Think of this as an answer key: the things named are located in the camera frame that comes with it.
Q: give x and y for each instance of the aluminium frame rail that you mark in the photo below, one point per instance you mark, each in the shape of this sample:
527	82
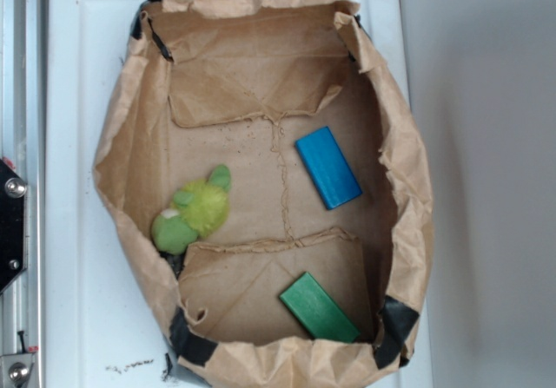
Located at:
22	139

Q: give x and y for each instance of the brown paper bag tray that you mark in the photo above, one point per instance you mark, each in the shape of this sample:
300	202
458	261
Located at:
195	65

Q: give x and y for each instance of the green plush animal toy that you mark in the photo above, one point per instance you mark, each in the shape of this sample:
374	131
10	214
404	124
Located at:
196	210

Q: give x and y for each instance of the green wooden block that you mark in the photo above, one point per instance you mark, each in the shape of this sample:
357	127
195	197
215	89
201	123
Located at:
317	312

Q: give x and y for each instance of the silver corner bracket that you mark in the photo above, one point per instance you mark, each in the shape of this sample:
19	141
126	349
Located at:
16	370

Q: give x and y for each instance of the black metal bracket plate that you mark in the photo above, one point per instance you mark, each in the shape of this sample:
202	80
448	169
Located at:
14	259

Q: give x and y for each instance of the blue wooden block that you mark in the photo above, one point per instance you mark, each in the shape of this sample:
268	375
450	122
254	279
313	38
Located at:
328	168

